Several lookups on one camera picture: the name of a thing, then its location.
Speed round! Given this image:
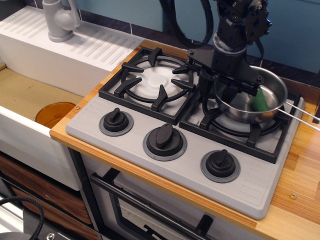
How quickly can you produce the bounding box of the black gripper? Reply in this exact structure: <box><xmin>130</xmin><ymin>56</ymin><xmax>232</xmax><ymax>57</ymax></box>
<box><xmin>186</xmin><ymin>49</ymin><xmax>265</xmax><ymax>106</ymax></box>

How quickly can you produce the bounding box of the stainless steel pan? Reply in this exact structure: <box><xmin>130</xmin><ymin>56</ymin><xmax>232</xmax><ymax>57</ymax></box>
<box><xmin>213</xmin><ymin>66</ymin><xmax>320</xmax><ymax>131</ymax></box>

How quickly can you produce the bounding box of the green toy pickle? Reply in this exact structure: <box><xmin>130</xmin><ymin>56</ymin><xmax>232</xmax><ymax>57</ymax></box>
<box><xmin>251</xmin><ymin>88</ymin><xmax>270</xmax><ymax>112</ymax></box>

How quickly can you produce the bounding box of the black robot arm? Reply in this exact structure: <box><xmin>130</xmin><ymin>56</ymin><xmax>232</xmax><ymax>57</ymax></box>
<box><xmin>187</xmin><ymin>0</ymin><xmax>271</xmax><ymax>103</ymax></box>

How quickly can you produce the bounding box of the black right stove knob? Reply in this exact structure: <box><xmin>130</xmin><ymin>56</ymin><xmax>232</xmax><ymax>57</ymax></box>
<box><xmin>200</xmin><ymin>149</ymin><xmax>241</xmax><ymax>184</ymax></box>

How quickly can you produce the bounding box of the black stove knob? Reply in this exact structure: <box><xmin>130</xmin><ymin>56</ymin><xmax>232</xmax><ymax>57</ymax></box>
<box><xmin>200</xmin><ymin>149</ymin><xmax>241</xmax><ymax>184</ymax></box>
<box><xmin>142</xmin><ymin>123</ymin><xmax>188</xmax><ymax>162</ymax></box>
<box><xmin>99</xmin><ymin>107</ymin><xmax>134</xmax><ymax>137</ymax></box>

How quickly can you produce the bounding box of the black middle stove knob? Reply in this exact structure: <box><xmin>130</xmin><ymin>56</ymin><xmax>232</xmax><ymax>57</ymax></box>
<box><xmin>142</xmin><ymin>123</ymin><xmax>188</xmax><ymax>162</ymax></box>

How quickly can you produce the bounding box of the grey toy stove top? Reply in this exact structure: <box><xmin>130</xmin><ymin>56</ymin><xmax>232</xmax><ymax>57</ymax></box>
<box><xmin>64</xmin><ymin>46</ymin><xmax>306</xmax><ymax>221</ymax></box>

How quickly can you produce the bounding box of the black left stove knob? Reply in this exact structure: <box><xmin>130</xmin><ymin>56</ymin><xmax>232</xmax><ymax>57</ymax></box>
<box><xmin>99</xmin><ymin>107</ymin><xmax>134</xmax><ymax>137</ymax></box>

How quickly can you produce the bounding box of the black left burner grate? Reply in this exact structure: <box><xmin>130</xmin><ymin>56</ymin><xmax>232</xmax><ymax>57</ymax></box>
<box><xmin>98</xmin><ymin>47</ymin><xmax>199</xmax><ymax>125</ymax></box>

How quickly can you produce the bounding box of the black burner grate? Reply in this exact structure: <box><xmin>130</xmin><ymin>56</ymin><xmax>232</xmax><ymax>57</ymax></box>
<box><xmin>179</xmin><ymin>85</ymin><xmax>304</xmax><ymax>164</ymax></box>
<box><xmin>98</xmin><ymin>47</ymin><xmax>199</xmax><ymax>125</ymax></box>

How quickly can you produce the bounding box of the black right burner grate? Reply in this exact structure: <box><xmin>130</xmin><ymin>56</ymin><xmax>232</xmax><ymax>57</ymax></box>
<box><xmin>179</xmin><ymin>85</ymin><xmax>304</xmax><ymax>164</ymax></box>

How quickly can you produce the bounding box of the grey toy faucet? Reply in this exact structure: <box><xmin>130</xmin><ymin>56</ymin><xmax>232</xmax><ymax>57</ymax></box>
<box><xmin>42</xmin><ymin>0</ymin><xmax>81</xmax><ymax>43</ymax></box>

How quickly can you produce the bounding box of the orange plastic plate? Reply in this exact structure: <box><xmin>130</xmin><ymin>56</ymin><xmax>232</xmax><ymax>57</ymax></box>
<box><xmin>35</xmin><ymin>101</ymin><xmax>76</xmax><ymax>129</ymax></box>

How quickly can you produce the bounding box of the white toy sink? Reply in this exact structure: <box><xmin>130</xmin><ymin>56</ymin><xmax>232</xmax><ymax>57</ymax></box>
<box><xmin>0</xmin><ymin>6</ymin><xmax>143</xmax><ymax>191</ymax></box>

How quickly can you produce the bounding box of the wooden drawer front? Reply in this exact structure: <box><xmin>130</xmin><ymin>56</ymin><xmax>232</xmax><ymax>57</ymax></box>
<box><xmin>0</xmin><ymin>152</ymin><xmax>99</xmax><ymax>240</ymax></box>

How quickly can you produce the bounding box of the black oven door handle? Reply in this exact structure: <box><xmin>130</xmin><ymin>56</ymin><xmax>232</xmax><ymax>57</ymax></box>
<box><xmin>89</xmin><ymin>168</ymin><xmax>214</xmax><ymax>240</ymax></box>

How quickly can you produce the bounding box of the black braided cable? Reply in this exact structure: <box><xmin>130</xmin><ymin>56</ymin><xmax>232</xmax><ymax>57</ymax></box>
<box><xmin>0</xmin><ymin>196</ymin><xmax>45</xmax><ymax>240</ymax></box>

